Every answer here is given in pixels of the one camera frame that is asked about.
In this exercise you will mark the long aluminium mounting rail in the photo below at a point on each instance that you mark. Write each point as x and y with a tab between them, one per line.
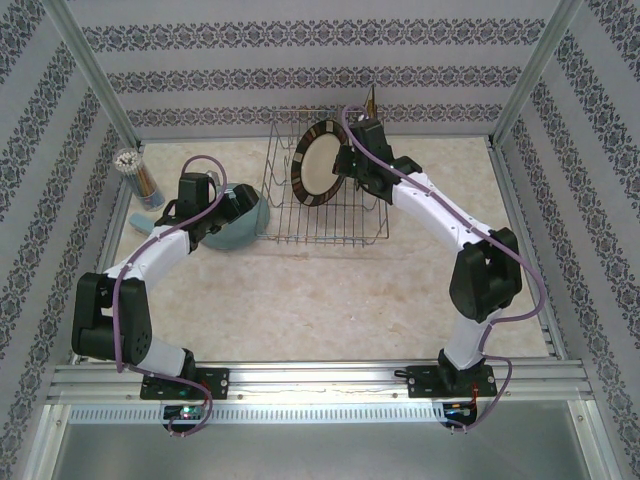
320	380

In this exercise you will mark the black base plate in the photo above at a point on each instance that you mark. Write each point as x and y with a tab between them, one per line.
215	382
425	382

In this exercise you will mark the aluminium side rail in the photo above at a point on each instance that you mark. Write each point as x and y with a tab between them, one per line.
118	220
510	200

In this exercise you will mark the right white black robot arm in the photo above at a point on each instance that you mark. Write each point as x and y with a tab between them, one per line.
485	280

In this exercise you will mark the clear tube of pencils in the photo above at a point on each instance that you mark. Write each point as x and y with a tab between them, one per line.
145	187

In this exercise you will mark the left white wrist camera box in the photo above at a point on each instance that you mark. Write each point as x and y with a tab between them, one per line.
227	192

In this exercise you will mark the teal round plate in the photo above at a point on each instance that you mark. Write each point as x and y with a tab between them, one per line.
245	235

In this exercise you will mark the square floral plate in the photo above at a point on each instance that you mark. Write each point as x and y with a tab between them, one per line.
371	102

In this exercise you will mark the black rimmed round plate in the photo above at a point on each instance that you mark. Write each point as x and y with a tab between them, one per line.
317	165

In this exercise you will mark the aluminium frame post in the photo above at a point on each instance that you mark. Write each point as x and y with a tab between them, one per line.
537	70
95	70

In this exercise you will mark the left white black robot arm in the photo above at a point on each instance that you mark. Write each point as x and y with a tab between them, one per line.
150	255

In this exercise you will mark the small circuit board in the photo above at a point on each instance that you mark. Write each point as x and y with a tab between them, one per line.
185	412
460	411

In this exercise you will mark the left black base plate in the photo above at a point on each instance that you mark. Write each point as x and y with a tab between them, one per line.
215	382

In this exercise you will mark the teal stapler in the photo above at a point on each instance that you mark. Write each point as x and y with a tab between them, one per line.
140	222

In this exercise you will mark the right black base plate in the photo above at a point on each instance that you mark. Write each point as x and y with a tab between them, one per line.
425	382

